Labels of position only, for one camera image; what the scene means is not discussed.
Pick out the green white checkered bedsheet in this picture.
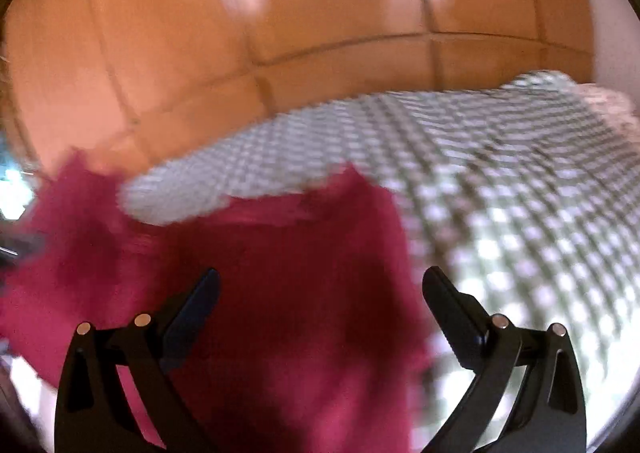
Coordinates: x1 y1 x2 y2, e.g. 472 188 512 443
120 72 639 451

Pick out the red small garment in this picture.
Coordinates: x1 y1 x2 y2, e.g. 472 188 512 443
1 155 428 452

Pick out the floral pink pillow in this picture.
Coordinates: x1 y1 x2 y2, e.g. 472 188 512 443
573 83 640 147

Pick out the brown wooden wardrobe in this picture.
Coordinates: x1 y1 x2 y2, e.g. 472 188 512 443
1 0 594 174

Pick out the glass door with frame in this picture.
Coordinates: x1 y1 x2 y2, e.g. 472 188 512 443
0 133 39 265

